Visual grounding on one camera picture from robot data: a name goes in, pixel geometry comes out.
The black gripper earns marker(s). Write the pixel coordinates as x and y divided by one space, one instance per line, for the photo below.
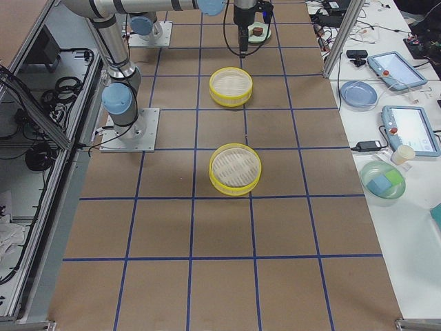
242 15

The brown bun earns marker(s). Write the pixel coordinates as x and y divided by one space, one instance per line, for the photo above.
257 31

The yellow bamboo steamer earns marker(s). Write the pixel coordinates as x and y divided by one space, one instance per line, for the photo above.
234 169
230 87

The light green plate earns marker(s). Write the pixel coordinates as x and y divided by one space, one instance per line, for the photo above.
265 36

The black webcam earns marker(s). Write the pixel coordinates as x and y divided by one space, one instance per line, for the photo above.
357 57

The blue plate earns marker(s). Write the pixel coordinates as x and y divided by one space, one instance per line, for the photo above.
359 95

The far teach pendant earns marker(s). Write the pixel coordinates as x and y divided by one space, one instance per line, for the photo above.
395 71

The teach pendant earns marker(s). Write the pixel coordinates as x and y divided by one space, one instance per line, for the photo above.
408 125
395 71

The black power adapter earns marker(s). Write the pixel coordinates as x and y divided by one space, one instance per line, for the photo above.
368 146

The near teach pendant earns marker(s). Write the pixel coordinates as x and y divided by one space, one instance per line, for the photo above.
408 125

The paper cup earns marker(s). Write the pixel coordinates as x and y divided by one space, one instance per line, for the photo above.
402 154

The blue sponge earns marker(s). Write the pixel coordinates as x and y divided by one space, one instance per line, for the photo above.
378 185

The green translucent bowl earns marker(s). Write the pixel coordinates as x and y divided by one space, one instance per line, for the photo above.
373 169

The green sponge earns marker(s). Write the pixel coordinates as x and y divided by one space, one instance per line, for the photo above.
394 177

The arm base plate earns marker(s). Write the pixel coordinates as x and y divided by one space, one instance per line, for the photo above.
151 35
140 137

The aluminium frame post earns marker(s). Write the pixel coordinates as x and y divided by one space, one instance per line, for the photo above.
346 26

